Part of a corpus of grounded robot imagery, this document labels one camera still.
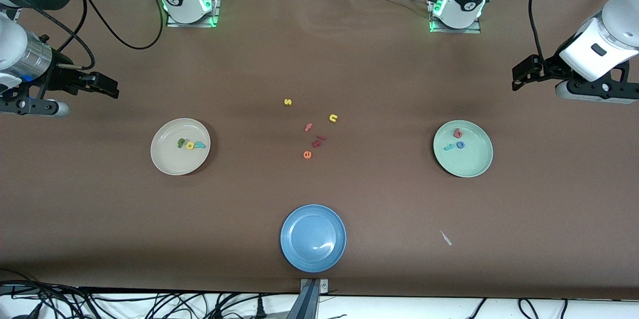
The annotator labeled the green round plate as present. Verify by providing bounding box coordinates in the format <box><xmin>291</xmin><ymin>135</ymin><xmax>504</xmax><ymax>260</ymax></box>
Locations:
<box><xmin>433</xmin><ymin>120</ymin><xmax>494</xmax><ymax>178</ymax></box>

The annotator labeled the beige round plate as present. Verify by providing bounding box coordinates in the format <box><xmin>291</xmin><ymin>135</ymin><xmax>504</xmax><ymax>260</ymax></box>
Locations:
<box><xmin>150</xmin><ymin>118</ymin><xmax>211</xmax><ymax>176</ymax></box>

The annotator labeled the brown paper table cover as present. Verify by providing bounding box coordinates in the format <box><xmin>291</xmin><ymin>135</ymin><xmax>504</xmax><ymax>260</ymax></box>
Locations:
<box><xmin>0</xmin><ymin>0</ymin><xmax>639</xmax><ymax>300</ymax></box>

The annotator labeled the blue round plate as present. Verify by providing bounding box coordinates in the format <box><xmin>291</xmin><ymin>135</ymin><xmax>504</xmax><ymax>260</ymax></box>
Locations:
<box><xmin>280</xmin><ymin>204</ymin><xmax>347</xmax><ymax>274</ymax></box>

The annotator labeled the dark grey pole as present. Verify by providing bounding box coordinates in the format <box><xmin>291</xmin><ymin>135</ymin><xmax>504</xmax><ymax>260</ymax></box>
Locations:
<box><xmin>286</xmin><ymin>280</ymin><xmax>320</xmax><ymax>319</ymax></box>

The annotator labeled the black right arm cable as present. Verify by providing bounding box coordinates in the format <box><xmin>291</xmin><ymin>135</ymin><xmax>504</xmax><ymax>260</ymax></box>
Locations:
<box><xmin>50</xmin><ymin>0</ymin><xmax>165</xmax><ymax>71</ymax></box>

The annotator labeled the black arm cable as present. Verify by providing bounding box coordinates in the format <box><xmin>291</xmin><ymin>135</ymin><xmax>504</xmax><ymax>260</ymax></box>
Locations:
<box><xmin>50</xmin><ymin>0</ymin><xmax>165</xmax><ymax>71</ymax></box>
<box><xmin>528</xmin><ymin>0</ymin><xmax>550</xmax><ymax>62</ymax></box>

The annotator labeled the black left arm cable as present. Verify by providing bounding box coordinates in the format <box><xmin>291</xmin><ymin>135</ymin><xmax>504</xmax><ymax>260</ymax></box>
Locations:
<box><xmin>528</xmin><ymin>0</ymin><xmax>550</xmax><ymax>62</ymax></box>

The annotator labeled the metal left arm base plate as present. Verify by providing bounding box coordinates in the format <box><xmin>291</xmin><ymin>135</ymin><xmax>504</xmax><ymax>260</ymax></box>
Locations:
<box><xmin>428</xmin><ymin>0</ymin><xmax>482</xmax><ymax>34</ymax></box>

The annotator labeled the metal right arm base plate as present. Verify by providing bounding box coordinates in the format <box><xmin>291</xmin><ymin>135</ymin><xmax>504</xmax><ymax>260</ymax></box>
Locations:
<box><xmin>166</xmin><ymin>0</ymin><xmax>221</xmax><ymax>28</ymax></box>

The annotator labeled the black cable tangle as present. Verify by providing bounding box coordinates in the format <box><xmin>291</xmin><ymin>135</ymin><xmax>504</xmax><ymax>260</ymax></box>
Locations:
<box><xmin>0</xmin><ymin>269</ymin><xmax>300</xmax><ymax>319</ymax></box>

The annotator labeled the metal clamp bracket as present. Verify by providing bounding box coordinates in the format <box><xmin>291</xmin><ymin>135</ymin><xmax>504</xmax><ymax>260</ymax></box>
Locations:
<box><xmin>300</xmin><ymin>278</ymin><xmax>329</xmax><ymax>294</ymax></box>

